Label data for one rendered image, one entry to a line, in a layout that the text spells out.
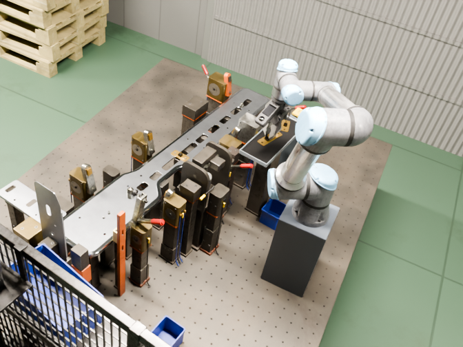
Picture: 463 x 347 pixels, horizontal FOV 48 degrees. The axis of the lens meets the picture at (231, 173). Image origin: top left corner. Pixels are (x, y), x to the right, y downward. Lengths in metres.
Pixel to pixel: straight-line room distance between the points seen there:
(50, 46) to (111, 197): 2.52
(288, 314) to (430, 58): 2.67
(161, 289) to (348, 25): 2.83
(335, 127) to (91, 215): 1.05
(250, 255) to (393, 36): 2.47
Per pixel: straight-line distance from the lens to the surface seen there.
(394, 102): 4.59
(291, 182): 1.85
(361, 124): 1.59
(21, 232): 2.02
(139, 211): 1.95
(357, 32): 4.39
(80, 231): 2.07
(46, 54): 4.60
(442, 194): 4.30
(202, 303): 2.24
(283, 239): 2.12
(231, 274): 2.35
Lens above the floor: 2.58
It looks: 43 degrees down
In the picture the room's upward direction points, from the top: 11 degrees clockwise
